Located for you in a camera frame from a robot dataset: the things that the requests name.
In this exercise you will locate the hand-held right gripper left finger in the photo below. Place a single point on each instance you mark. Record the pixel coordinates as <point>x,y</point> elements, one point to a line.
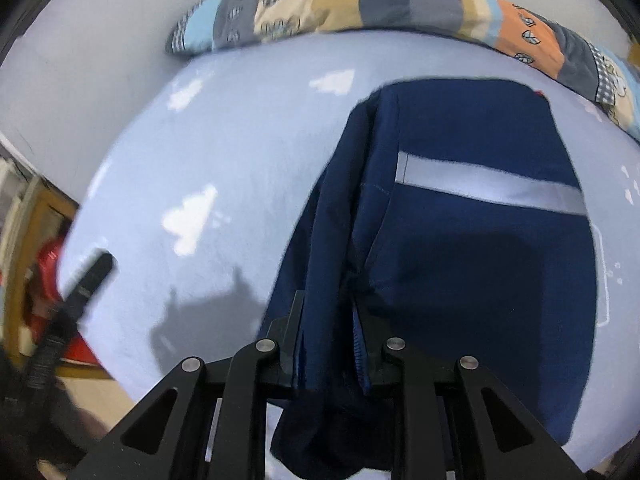
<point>298,330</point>

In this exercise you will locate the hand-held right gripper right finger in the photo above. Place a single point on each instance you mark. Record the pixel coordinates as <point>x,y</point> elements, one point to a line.
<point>372,355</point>

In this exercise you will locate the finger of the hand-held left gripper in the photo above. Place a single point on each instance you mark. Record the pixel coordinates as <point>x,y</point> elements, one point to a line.
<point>85,285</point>

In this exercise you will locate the navy blue work jacket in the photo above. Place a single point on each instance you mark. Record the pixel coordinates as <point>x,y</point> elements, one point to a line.
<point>475,270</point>

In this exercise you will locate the red plastic object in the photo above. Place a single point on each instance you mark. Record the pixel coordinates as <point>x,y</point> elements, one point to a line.
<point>47,280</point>

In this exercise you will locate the light blue cloud-print bed sheet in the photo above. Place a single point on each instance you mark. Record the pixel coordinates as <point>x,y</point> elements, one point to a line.
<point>210,160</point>

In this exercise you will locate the long patchwork pillow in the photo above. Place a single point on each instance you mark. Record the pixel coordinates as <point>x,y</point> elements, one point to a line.
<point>400,2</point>

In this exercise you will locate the wooden furniture frame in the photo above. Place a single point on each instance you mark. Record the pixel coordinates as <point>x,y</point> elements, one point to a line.
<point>22,220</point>

